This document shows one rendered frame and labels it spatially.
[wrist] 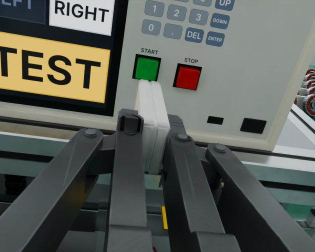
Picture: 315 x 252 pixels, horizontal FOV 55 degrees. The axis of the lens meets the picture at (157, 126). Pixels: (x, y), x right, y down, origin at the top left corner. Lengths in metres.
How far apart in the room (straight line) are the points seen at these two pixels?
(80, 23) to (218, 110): 0.15
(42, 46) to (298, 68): 0.23
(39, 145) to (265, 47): 0.22
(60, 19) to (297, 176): 0.26
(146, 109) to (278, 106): 0.18
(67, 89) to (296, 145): 0.26
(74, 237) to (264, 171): 0.37
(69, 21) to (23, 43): 0.04
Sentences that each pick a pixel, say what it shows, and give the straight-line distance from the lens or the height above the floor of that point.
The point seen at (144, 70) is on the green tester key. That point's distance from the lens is 0.27.
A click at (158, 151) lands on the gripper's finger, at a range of 0.16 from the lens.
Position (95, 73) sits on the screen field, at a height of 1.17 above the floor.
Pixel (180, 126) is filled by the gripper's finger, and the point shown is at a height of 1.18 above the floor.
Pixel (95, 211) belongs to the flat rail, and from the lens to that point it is 0.32.
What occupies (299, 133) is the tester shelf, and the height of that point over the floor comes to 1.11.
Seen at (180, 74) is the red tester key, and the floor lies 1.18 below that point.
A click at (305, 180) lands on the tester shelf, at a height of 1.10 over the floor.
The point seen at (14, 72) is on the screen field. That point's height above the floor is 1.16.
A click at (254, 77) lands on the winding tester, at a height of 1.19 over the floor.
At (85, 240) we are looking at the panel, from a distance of 0.58.
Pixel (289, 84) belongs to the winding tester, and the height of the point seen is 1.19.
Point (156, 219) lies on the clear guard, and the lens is 0.28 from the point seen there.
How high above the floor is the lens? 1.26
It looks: 27 degrees down
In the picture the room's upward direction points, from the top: 12 degrees clockwise
